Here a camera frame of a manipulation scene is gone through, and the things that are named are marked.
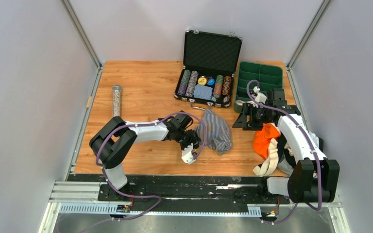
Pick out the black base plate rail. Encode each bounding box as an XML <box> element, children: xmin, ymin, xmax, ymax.
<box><xmin>97</xmin><ymin>175</ymin><xmax>324</xmax><ymax>213</ymax></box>

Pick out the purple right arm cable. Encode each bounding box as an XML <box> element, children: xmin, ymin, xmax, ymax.
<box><xmin>246</xmin><ymin>79</ymin><xmax>323</xmax><ymax>225</ymax></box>

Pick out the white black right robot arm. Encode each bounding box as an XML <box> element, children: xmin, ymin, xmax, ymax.
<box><xmin>233</xmin><ymin>87</ymin><xmax>340</xmax><ymax>210</ymax></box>

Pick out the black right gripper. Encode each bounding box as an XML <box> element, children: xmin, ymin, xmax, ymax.
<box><xmin>232</xmin><ymin>102</ymin><xmax>272</xmax><ymax>131</ymax></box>

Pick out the black garment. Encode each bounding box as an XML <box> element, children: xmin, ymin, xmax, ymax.
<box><xmin>277</xmin><ymin>135</ymin><xmax>296</xmax><ymax>175</ymax></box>

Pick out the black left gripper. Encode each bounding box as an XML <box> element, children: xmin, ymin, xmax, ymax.
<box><xmin>175</xmin><ymin>128</ymin><xmax>202</xmax><ymax>154</ymax></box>

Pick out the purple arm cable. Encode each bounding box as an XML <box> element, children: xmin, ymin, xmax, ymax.
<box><xmin>246</xmin><ymin>79</ymin><xmax>323</xmax><ymax>225</ymax></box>
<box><xmin>96</xmin><ymin>111</ymin><xmax>208</xmax><ymax>222</ymax></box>

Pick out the black poker chip case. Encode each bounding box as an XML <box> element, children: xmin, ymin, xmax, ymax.
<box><xmin>173</xmin><ymin>30</ymin><xmax>242</xmax><ymax>108</ymax></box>

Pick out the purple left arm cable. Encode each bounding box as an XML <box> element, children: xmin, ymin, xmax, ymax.
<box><xmin>96</xmin><ymin>111</ymin><xmax>208</xmax><ymax>222</ymax></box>

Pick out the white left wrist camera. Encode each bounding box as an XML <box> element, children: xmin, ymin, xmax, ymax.
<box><xmin>181</xmin><ymin>144</ymin><xmax>196</xmax><ymax>165</ymax></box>

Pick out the cream white garment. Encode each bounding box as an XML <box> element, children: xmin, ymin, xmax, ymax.
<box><xmin>253</xmin><ymin>138</ymin><xmax>279</xmax><ymax>177</ymax></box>

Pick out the aluminium frame rail front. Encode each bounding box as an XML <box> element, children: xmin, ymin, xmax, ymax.
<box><xmin>38</xmin><ymin>182</ymin><xmax>351</xmax><ymax>233</ymax></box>

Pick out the grey striped underwear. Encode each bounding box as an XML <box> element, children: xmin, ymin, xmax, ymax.
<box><xmin>195</xmin><ymin>109</ymin><xmax>233</xmax><ymax>155</ymax></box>

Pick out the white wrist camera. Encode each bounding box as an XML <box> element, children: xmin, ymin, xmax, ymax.
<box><xmin>181</xmin><ymin>144</ymin><xmax>196</xmax><ymax>165</ymax></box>
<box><xmin>252</xmin><ymin>92</ymin><xmax>267</xmax><ymax>104</ymax></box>

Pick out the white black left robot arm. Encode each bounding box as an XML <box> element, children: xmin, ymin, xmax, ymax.
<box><xmin>89</xmin><ymin>111</ymin><xmax>204</xmax><ymax>200</ymax></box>

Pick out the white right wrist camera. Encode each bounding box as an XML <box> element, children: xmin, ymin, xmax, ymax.
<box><xmin>252</xmin><ymin>92</ymin><xmax>267</xmax><ymax>104</ymax></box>

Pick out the green divided tray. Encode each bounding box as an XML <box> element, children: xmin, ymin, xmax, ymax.
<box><xmin>233</xmin><ymin>62</ymin><xmax>283</xmax><ymax>101</ymax></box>

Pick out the orange garment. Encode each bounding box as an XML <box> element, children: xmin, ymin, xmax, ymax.
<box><xmin>253</xmin><ymin>123</ymin><xmax>281</xmax><ymax>159</ymax></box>

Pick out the clear tube of chips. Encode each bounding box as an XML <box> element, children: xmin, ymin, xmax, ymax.
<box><xmin>112</xmin><ymin>85</ymin><xmax>122</xmax><ymax>117</ymax></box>

